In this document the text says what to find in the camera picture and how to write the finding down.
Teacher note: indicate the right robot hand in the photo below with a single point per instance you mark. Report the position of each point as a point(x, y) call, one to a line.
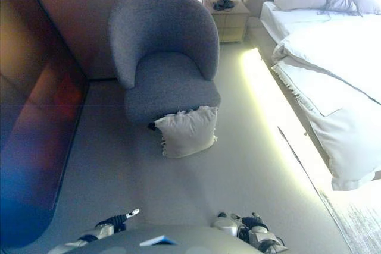
point(253, 221)

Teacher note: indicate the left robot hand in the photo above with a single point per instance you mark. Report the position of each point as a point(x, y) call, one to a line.
point(114, 222)

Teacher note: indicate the white fringed square cushion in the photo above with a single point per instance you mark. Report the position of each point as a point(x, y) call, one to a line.
point(187, 135)

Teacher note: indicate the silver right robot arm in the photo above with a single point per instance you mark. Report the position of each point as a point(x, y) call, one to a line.
point(262, 237)

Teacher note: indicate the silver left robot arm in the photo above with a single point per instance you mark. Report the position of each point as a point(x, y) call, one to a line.
point(95, 233)

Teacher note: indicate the silver right robot leg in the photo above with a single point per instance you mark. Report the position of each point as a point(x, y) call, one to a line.
point(224, 225)

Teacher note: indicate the pale patterned floor rug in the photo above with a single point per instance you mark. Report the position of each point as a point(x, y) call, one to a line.
point(360, 221)

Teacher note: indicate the dark glossy wardrobe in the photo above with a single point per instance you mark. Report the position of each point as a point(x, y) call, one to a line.
point(35, 102)

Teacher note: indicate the gray fabric tub armchair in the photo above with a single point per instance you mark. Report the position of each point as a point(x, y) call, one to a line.
point(166, 43)

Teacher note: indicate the beige wooden nightstand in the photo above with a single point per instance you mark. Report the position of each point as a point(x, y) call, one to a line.
point(230, 25)

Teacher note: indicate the gray tasselled throw pillow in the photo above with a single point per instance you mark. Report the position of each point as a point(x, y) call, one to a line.
point(339, 1)

